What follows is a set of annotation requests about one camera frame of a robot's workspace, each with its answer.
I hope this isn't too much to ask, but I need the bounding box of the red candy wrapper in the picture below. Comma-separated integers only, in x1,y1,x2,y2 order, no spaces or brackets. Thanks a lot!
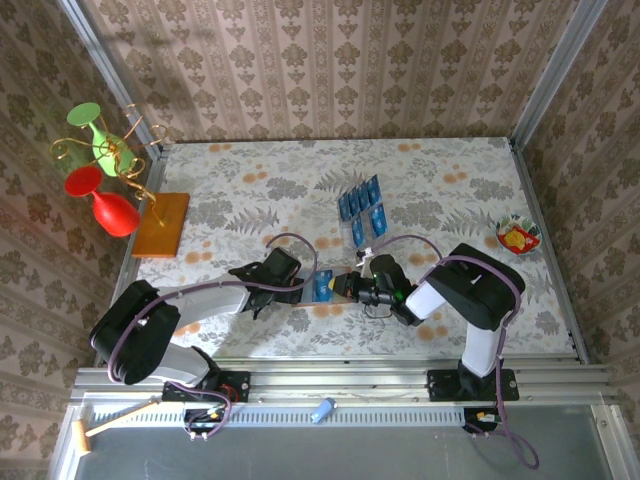
499,230,542,255

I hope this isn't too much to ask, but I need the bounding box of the aluminium mounting rail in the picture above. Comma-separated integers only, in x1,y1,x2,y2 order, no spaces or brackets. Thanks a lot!
69,364,617,407

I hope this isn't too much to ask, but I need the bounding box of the aluminium table side rail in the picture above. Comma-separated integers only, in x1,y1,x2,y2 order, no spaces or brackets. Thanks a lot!
509,138,590,364
97,143,169,364

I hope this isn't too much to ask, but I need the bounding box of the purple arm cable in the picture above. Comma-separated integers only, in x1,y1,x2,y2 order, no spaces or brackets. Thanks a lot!
369,234,541,474
107,232,319,444

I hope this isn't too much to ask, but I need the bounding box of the red plastic wine glass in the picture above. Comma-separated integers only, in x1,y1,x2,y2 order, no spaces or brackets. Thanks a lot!
64,165,143,238

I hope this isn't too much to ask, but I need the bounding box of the floral patterned table cover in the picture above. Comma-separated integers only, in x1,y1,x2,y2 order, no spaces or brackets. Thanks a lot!
105,137,576,359

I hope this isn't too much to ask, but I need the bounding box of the tan leather card holder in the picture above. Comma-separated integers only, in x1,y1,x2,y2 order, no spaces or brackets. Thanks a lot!
294,266,354,307

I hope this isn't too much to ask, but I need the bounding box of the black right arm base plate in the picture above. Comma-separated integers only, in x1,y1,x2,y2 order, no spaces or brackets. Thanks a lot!
427,368,520,403

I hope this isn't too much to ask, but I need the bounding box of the group of blue cards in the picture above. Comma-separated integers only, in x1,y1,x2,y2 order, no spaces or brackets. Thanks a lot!
337,174,391,250

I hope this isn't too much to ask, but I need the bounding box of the green plastic wine glass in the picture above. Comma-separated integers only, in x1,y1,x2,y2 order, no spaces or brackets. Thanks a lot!
66,101,139,179

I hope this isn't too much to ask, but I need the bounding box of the grey metal sheet panel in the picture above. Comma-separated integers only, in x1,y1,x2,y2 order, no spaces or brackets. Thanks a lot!
74,424,615,480

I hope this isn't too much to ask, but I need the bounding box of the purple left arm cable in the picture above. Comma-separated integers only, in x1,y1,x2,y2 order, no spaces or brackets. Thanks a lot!
107,232,319,444

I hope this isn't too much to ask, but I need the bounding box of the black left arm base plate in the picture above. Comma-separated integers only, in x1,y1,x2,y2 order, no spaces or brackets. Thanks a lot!
162,370,251,404

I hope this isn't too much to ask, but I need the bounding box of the aluminium corner post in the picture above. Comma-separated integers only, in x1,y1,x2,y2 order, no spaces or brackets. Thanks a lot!
508,0,611,149
54,0,166,159

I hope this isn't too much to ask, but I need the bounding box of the gold wire rack wooden base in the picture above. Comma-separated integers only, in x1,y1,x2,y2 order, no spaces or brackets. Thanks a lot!
50,103,192,260

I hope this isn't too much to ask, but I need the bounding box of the white slotted cable duct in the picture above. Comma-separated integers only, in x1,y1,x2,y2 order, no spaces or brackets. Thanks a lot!
91,403,469,428

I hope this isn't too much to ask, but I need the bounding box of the patterned ceramic bowl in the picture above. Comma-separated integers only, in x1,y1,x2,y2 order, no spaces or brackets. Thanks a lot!
494,213,545,256

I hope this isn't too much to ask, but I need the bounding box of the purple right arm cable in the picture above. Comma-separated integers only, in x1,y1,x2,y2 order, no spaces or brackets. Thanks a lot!
369,234,541,474

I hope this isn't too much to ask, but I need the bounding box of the black connector block with wires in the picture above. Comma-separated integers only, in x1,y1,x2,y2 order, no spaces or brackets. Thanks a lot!
462,407,507,440
182,405,235,444

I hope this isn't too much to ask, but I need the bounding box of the small blue cylindrical tube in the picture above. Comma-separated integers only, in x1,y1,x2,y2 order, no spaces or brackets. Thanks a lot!
309,397,337,426

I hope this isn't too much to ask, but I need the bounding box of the wooden mallet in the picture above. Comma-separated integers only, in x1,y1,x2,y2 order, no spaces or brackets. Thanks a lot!
72,396,162,456

